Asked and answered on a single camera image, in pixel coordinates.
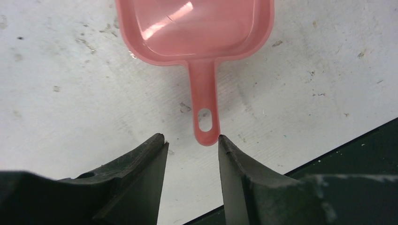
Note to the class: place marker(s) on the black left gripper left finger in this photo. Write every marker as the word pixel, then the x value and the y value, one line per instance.
pixel 124 191

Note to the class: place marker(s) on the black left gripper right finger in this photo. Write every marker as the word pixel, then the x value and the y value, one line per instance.
pixel 254 194

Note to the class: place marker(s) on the pink plastic dustpan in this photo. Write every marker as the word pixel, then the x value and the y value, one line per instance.
pixel 199 35

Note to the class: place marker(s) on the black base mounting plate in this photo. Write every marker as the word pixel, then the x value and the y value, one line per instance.
pixel 375 152

